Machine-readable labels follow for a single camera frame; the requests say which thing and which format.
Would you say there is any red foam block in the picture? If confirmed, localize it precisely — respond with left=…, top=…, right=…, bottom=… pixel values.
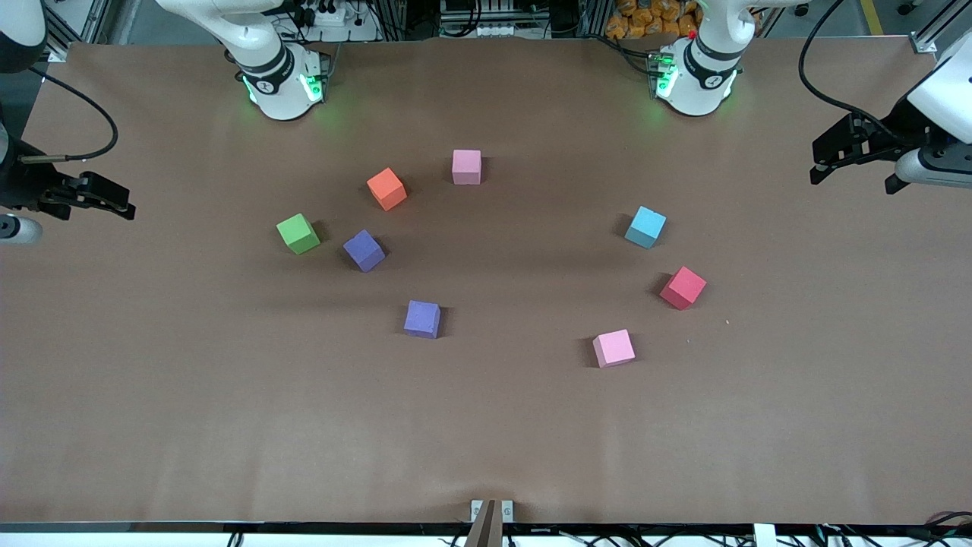
left=659, top=266, right=708, bottom=311

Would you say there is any purple foam block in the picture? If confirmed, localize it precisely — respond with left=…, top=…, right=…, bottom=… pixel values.
left=342, top=229, right=387, bottom=273
left=403, top=300, right=442, bottom=340

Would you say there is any pink foam block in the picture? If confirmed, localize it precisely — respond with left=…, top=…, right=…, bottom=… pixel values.
left=452, top=149, right=483, bottom=185
left=592, top=329, right=636, bottom=369

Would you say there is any green foam block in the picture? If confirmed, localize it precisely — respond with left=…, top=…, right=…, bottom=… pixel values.
left=276, top=213, right=321, bottom=255

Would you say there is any light blue foam block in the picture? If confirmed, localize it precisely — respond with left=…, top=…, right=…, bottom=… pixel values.
left=624, top=205, right=667, bottom=249

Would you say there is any orange packets pile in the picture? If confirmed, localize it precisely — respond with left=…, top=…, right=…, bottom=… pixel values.
left=605, top=0, right=703, bottom=40

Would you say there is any paper table cover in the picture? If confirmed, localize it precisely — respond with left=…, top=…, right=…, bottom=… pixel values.
left=0, top=34, right=972, bottom=525

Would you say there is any white power strip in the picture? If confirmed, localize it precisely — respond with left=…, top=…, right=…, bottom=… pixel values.
left=467, top=21, right=532, bottom=38
left=300, top=0, right=352, bottom=26

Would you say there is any orange foam block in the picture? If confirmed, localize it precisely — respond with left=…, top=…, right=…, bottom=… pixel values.
left=367, top=167, right=408, bottom=212

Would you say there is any brown flat strip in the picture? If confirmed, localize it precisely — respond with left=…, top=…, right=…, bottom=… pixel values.
left=464, top=499, right=504, bottom=547

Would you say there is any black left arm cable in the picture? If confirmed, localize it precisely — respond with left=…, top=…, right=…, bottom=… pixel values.
left=797, top=0, right=923, bottom=147

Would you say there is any table edge rail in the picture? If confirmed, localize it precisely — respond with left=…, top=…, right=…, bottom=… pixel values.
left=0, top=520, right=972, bottom=537

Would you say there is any small metal bracket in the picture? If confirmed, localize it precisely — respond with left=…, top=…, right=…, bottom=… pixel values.
left=471, top=499, right=515, bottom=525

